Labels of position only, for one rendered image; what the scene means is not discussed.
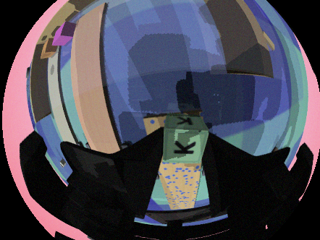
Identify green cube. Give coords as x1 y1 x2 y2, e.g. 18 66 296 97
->
163 113 209 163

